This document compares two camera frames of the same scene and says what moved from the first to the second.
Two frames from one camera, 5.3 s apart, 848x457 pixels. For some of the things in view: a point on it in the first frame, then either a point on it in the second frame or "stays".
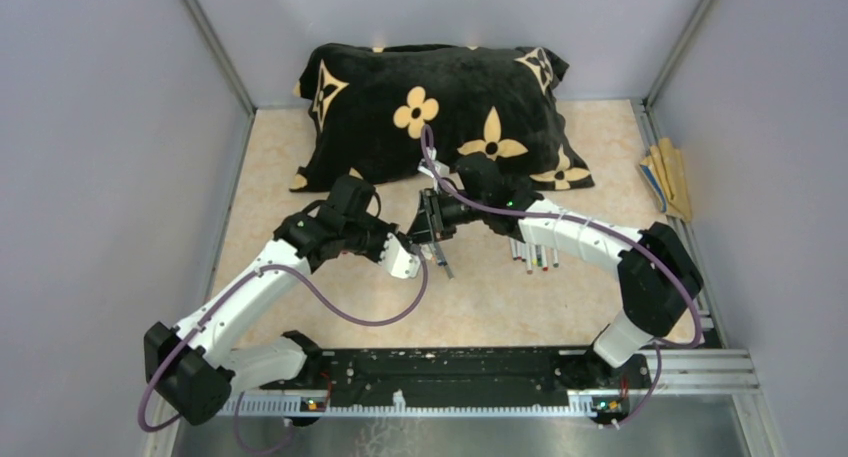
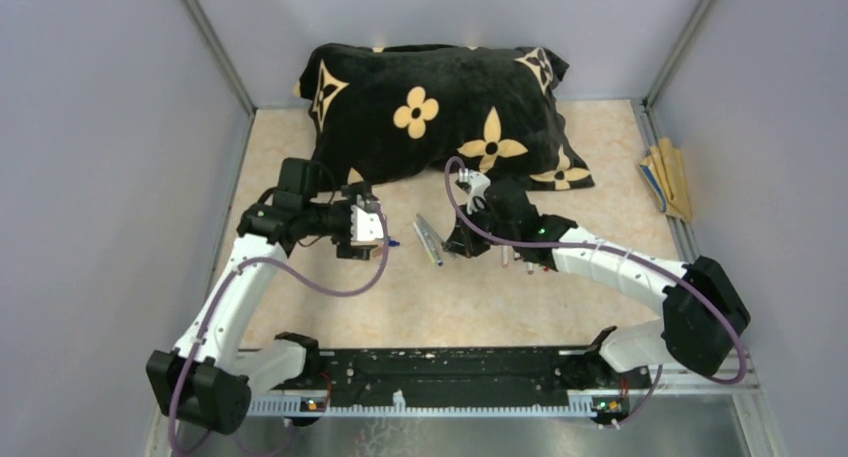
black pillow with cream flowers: x=366 y=110 stays
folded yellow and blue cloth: x=664 y=168 stays
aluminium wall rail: x=221 y=57 stays
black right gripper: x=429 y=224 → x=462 y=240
